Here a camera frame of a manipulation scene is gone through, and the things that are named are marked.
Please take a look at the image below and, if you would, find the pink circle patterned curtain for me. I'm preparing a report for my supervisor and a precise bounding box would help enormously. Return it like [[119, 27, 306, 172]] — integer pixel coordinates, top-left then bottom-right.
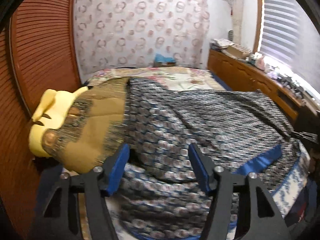
[[74, 0, 210, 79]]

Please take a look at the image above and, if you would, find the navy patterned satin pajama top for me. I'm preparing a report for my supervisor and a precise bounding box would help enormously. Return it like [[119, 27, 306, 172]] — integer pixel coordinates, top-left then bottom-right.
[[118, 77, 300, 239]]

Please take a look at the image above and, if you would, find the teal item on cardboard box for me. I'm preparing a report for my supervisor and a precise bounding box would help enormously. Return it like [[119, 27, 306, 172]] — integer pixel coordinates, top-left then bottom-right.
[[153, 54, 176, 68]]

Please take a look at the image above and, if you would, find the olive gold patterned cushion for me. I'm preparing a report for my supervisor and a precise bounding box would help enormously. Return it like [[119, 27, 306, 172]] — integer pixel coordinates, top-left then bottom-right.
[[41, 77, 129, 173]]

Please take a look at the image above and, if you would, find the floral beige bed cover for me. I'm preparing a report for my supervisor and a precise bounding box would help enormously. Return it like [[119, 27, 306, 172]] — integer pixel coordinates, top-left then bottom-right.
[[87, 67, 225, 91]]

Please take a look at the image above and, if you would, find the wooden sideboard cabinet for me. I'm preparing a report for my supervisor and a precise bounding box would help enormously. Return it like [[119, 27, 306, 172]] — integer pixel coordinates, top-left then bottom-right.
[[207, 49, 317, 124]]

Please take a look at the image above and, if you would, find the blue white floral cloth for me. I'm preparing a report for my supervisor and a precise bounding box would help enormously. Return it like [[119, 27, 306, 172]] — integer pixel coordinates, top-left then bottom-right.
[[106, 152, 310, 239]]

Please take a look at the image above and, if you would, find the brown louvered wardrobe door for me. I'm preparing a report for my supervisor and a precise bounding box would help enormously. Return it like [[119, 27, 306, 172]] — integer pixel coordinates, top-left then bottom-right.
[[1, 0, 80, 239]]

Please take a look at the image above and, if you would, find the pink kettle on sideboard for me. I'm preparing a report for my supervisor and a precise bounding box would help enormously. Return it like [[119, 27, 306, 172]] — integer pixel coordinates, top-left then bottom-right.
[[255, 55, 265, 72]]

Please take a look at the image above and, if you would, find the beige tied window curtain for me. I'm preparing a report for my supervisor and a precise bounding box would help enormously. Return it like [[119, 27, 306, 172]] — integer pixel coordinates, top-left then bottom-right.
[[231, 0, 244, 44]]

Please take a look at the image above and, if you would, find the yellow Pikachu plush toy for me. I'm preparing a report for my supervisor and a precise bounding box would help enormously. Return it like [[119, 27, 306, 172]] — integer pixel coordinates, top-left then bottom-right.
[[29, 86, 88, 158]]

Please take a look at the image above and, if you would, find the white zebra window blind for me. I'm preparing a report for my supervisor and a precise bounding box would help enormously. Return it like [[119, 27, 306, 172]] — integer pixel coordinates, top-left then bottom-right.
[[258, 0, 319, 90]]

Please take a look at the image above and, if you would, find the cardboard box on sideboard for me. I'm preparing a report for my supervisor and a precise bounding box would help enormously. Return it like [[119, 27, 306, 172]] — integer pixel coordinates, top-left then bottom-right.
[[226, 44, 251, 59]]

